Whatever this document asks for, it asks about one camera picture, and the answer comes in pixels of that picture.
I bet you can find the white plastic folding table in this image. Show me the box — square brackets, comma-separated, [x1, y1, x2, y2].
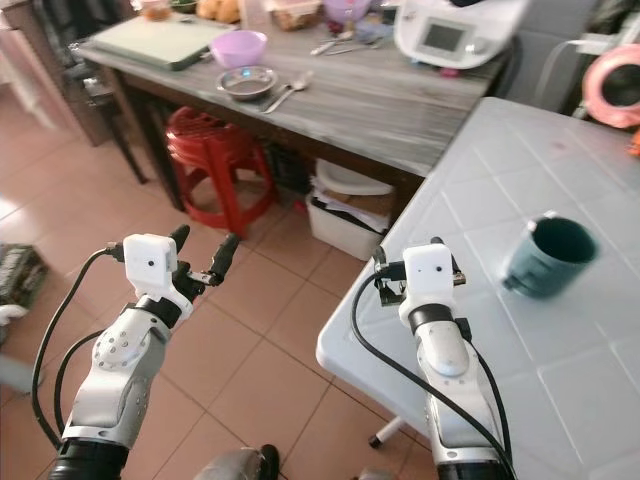
[315, 97, 640, 480]

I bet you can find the white kitchen machine with screen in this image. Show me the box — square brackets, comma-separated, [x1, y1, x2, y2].
[393, 0, 531, 69]

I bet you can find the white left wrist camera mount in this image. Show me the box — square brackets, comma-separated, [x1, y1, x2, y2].
[123, 233, 187, 319]

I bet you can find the white power cable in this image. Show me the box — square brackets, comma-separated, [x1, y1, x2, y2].
[535, 35, 616, 106]

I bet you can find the pink round object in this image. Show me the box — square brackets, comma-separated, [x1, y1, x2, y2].
[582, 45, 640, 129]

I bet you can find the clear lidded food container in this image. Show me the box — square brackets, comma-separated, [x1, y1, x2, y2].
[270, 0, 323, 31]

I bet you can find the grey cylindrical object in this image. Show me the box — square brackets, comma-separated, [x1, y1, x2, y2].
[0, 355, 33, 393]

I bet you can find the glass food bowl pink lid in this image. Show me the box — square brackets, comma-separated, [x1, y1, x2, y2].
[140, 0, 173, 21]

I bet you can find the short black left arm cable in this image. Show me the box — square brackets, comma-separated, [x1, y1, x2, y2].
[52, 332, 109, 439]

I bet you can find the black box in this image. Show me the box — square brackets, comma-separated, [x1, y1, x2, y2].
[265, 140, 311, 196]

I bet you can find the steel cutlery piece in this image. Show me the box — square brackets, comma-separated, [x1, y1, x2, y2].
[325, 40, 383, 53]
[310, 32, 356, 56]

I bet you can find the robot left leg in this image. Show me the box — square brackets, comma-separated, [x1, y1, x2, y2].
[190, 445, 281, 480]

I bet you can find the teal bunny mug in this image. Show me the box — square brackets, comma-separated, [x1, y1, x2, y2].
[502, 212, 599, 299]

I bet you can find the grey wooden table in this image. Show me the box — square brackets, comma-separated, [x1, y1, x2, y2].
[78, 0, 526, 226]

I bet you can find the pale green cutting board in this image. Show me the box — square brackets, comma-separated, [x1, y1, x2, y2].
[90, 17, 229, 71]

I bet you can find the steel fork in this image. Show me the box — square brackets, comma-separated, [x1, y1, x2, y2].
[260, 82, 296, 114]

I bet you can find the white plastic storage bin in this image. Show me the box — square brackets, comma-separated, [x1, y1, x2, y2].
[305, 160, 401, 261]

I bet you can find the round steel plate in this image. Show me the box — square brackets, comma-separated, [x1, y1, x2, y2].
[218, 66, 279, 101]

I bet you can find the large purple plastic bowl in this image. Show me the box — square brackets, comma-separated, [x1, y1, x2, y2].
[210, 30, 269, 69]

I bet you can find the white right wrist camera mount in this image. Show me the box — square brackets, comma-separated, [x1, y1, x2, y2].
[397, 243, 460, 326]

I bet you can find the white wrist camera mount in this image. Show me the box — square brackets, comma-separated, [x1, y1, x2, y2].
[123, 233, 187, 319]
[397, 243, 460, 326]

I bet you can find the small purple plastic bowl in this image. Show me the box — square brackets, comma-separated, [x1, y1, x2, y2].
[322, 0, 371, 25]

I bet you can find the red plastic stool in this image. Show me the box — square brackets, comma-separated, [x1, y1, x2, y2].
[165, 107, 276, 238]

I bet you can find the black chair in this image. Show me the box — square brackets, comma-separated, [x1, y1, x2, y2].
[40, 0, 151, 186]

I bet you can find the steel spoon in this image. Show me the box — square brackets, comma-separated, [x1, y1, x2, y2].
[275, 70, 316, 106]

